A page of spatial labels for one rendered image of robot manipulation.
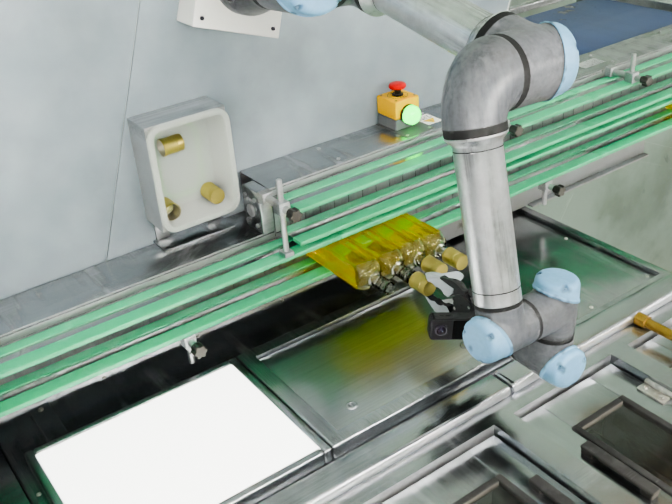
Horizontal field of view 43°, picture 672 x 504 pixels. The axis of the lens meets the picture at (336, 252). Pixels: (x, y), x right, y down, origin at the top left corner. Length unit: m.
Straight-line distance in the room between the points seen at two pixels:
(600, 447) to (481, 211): 0.53
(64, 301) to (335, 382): 0.53
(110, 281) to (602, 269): 1.10
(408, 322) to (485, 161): 0.62
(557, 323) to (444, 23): 0.51
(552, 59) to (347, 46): 0.70
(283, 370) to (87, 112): 0.61
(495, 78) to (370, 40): 0.75
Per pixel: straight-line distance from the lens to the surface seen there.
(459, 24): 1.42
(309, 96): 1.90
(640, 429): 1.66
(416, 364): 1.69
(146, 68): 1.70
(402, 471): 1.50
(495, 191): 1.27
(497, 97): 1.25
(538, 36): 1.34
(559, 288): 1.40
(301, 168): 1.83
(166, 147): 1.69
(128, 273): 1.72
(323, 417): 1.58
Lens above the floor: 2.26
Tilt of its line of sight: 46 degrees down
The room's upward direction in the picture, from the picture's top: 123 degrees clockwise
